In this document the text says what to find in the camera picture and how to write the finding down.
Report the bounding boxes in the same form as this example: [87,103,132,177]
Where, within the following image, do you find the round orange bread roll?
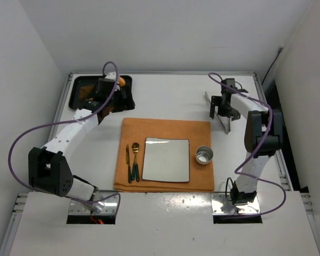
[118,77,126,87]

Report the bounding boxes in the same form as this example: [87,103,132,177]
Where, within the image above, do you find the metal serving tongs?
[204,91,231,134]

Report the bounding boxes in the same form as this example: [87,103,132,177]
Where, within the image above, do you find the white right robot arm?
[206,92,283,205]

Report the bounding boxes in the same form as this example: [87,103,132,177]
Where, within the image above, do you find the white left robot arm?
[28,72,135,211]

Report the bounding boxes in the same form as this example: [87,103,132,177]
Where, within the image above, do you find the orange cloth placemat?
[114,118,214,193]

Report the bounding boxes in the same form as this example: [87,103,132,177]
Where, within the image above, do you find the brown croissant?
[79,85,94,101]

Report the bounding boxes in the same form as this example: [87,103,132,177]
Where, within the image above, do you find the metal cup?
[195,146,214,165]

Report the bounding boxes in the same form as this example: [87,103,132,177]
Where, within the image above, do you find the white square plate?
[142,138,190,183]

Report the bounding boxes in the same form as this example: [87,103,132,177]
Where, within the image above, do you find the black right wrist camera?
[221,78,237,89]

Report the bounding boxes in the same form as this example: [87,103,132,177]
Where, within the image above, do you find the gold knife green handle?
[126,144,132,183]

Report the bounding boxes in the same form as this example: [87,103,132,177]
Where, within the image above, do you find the black wall cable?
[261,47,283,86]

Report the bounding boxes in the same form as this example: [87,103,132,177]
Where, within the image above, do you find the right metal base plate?
[211,193,261,216]

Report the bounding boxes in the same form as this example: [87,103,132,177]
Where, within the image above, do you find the metal base plate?
[211,193,261,216]
[68,190,121,216]

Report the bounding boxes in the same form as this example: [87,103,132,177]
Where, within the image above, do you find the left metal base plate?
[68,190,121,216]

